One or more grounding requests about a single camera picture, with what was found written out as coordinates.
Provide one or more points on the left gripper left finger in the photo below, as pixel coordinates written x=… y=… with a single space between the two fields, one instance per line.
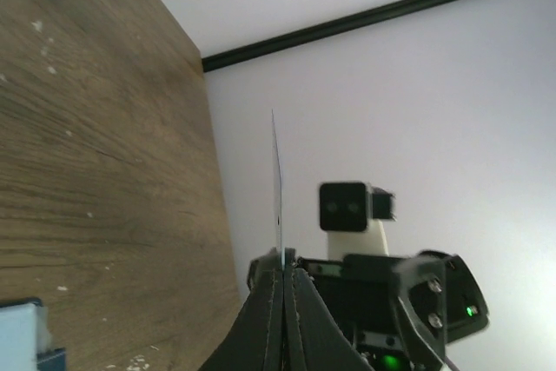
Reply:
x=255 y=340

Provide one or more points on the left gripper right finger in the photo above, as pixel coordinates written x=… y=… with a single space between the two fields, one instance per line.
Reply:
x=312 y=339

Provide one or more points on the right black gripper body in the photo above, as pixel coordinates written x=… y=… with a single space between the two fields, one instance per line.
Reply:
x=400 y=313

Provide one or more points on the thin card seen edge-on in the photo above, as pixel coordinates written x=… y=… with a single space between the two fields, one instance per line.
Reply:
x=277 y=195

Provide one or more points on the blue leather card holder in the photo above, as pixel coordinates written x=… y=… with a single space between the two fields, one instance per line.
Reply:
x=26 y=342

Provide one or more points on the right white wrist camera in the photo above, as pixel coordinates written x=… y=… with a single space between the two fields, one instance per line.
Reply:
x=352 y=214

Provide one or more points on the right black frame post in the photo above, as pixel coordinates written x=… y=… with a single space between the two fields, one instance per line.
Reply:
x=318 y=32

